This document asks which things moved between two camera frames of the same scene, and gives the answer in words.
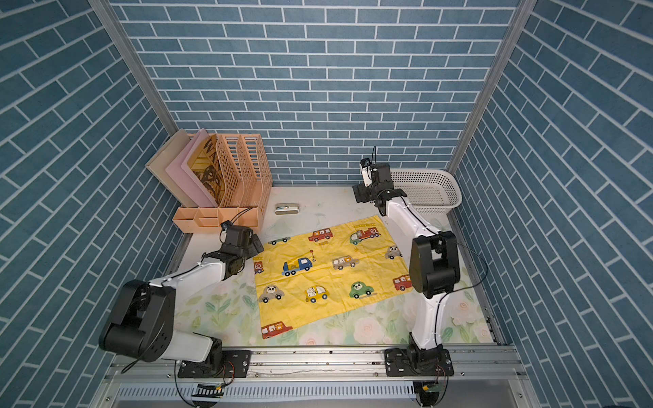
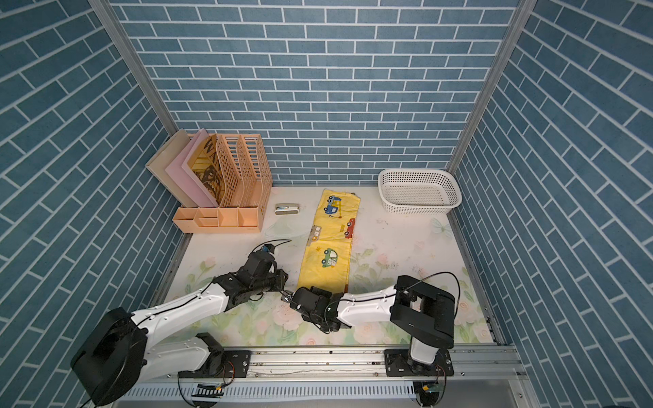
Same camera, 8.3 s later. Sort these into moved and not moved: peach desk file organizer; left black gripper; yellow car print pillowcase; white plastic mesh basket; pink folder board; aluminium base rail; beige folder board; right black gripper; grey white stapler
Moved: yellow car print pillowcase; left black gripper; right black gripper
Not moved: peach desk file organizer; beige folder board; aluminium base rail; white plastic mesh basket; grey white stapler; pink folder board
